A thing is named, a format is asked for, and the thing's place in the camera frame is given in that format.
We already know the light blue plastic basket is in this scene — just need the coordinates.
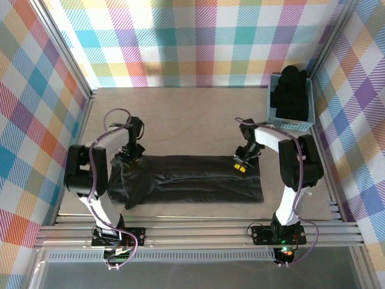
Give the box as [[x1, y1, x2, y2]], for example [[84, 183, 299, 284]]
[[266, 73, 316, 133]]

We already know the black t-shirt pile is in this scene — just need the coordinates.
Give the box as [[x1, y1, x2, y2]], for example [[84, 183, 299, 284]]
[[271, 65, 310, 123]]

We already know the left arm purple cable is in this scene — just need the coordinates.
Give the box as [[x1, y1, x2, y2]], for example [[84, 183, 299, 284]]
[[86, 108, 140, 270]]

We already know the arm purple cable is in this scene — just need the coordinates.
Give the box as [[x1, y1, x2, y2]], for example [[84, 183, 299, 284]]
[[86, 108, 140, 270], [234, 116, 320, 267]]

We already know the aluminium table side rail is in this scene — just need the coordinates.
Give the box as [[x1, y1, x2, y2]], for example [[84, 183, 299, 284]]
[[51, 89, 97, 226], [309, 128, 347, 222]]

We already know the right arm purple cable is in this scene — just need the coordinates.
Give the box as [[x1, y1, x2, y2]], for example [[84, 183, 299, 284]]
[[234, 116, 320, 267]]

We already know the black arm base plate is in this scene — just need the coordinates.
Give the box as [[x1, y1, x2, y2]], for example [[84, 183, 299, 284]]
[[91, 226, 147, 247], [250, 225, 307, 246]]

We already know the aluminium mounting rail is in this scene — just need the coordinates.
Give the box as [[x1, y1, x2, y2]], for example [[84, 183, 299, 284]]
[[33, 215, 366, 250]]

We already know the grey slotted cable duct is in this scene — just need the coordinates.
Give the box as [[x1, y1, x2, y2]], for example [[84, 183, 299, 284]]
[[47, 252, 276, 262]]

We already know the aluminium frame post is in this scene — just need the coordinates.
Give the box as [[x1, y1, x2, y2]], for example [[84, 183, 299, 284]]
[[29, 0, 99, 100], [306, 0, 362, 82]]

